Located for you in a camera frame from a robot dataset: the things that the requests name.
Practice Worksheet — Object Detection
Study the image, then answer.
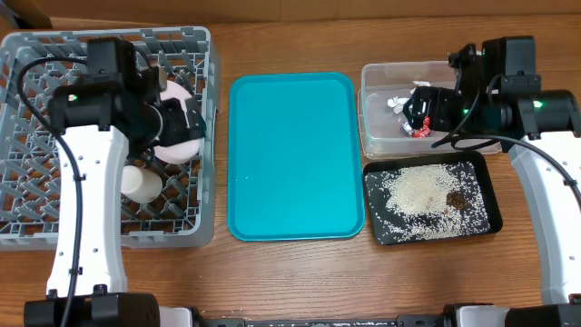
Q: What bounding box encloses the large white plate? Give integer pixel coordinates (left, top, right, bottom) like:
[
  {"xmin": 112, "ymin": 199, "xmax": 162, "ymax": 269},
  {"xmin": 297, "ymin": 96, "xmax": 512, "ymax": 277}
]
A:
[{"xmin": 153, "ymin": 81, "xmax": 202, "ymax": 164}]

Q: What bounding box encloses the white tissue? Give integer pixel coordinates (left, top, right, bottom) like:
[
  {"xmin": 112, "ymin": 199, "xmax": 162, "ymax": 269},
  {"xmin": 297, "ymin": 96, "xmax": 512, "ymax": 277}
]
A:
[{"xmin": 387, "ymin": 81, "xmax": 431, "ymax": 114}]

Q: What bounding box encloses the white cup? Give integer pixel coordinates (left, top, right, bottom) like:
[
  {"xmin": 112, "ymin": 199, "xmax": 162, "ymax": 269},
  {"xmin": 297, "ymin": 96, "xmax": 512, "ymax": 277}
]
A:
[{"xmin": 121, "ymin": 165, "xmax": 162, "ymax": 204}]

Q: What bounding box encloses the brown food scrap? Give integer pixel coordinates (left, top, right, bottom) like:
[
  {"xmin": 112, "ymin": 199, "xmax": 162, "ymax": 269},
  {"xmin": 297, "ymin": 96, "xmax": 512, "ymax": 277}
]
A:
[{"xmin": 446, "ymin": 192, "xmax": 471, "ymax": 212}]

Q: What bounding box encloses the white rice pile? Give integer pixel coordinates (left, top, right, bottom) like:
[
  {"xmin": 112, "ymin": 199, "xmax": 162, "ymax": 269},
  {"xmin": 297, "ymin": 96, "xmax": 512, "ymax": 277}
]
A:
[{"xmin": 364, "ymin": 162, "xmax": 491, "ymax": 245}]

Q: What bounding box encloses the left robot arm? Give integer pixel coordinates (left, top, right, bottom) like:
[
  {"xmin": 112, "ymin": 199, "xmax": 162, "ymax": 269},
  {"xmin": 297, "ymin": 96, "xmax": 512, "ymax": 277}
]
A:
[{"xmin": 24, "ymin": 84, "xmax": 202, "ymax": 326}]

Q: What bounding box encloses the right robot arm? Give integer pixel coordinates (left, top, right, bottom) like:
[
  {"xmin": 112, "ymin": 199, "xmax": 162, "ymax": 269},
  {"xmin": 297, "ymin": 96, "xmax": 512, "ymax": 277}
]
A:
[{"xmin": 403, "ymin": 86, "xmax": 580, "ymax": 326}]

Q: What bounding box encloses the black waste tray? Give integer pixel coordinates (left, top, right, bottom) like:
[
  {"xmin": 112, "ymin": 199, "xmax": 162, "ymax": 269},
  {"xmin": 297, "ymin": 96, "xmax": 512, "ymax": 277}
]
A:
[{"xmin": 363, "ymin": 152, "xmax": 503, "ymax": 234}]

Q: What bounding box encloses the red snack wrapper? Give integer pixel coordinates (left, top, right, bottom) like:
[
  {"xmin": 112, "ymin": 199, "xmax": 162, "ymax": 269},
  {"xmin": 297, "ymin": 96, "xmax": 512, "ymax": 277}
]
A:
[{"xmin": 401, "ymin": 117, "xmax": 432, "ymax": 138}]

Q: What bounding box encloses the clear plastic bin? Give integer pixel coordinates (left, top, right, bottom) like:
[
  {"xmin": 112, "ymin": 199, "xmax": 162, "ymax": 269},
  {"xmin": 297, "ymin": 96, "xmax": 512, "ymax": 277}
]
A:
[{"xmin": 357, "ymin": 61, "xmax": 503, "ymax": 160}]

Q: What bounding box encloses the teal plastic tray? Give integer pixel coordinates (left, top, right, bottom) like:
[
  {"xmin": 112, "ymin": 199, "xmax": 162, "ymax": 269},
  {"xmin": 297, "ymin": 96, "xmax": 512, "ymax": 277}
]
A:
[{"xmin": 227, "ymin": 72, "xmax": 366, "ymax": 242}]

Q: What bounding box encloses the grey plastic dish rack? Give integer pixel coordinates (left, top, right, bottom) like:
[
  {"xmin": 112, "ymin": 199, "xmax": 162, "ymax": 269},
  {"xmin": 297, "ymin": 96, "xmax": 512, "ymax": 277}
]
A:
[{"xmin": 1, "ymin": 26, "xmax": 221, "ymax": 251}]

